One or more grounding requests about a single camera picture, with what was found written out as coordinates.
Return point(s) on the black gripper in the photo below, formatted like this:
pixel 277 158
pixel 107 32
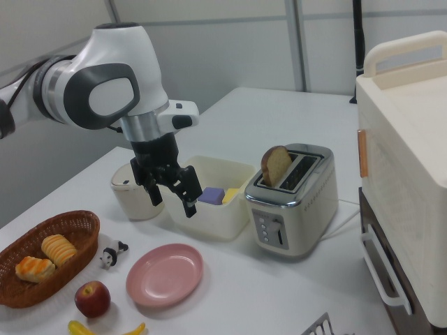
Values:
pixel 155 155

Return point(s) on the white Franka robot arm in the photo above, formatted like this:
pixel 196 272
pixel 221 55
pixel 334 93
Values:
pixel 104 83

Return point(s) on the grey toaster lever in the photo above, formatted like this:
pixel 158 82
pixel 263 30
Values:
pixel 276 227

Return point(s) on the cream and chrome toaster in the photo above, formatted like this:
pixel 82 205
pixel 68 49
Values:
pixel 293 206

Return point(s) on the purple foam block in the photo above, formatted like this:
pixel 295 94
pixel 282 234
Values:
pixel 211 196

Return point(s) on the small cream lidded container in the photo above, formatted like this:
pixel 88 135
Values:
pixel 131 200

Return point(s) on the cream plastic bin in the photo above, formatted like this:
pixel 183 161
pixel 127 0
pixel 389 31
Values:
pixel 213 206

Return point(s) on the yellow foam block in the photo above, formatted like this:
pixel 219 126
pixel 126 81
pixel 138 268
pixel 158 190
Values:
pixel 230 195

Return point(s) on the pink plate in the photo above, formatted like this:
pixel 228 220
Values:
pixel 164 275

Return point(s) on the panda figurine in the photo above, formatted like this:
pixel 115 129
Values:
pixel 112 254

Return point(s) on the brown bread slice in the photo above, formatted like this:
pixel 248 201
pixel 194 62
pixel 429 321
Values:
pixel 276 165

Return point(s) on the striped yellow bread roll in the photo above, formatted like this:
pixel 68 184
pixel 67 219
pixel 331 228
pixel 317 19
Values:
pixel 58 248

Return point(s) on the red apple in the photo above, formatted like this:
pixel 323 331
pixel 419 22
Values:
pixel 92 299

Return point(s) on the brown wicker basket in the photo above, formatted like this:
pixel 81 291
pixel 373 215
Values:
pixel 45 258

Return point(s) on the orange glazed pastry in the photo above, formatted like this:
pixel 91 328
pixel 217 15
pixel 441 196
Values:
pixel 34 269

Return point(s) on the yellow toy banana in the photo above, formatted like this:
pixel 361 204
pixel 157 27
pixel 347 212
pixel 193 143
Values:
pixel 84 328

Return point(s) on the grey metal rack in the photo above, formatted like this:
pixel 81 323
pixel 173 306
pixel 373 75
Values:
pixel 319 326

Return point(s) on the cream toy oven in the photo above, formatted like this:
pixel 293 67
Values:
pixel 401 167

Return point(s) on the black pole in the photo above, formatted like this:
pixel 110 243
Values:
pixel 358 38

